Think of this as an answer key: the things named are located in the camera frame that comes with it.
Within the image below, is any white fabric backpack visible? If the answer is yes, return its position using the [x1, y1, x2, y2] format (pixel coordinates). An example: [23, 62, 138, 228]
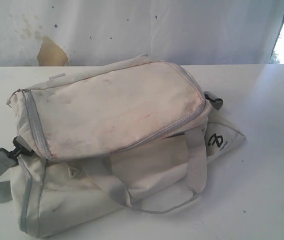
[0, 55, 245, 238]

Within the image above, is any white backdrop cloth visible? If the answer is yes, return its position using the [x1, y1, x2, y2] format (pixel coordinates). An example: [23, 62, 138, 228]
[0, 0, 284, 66]

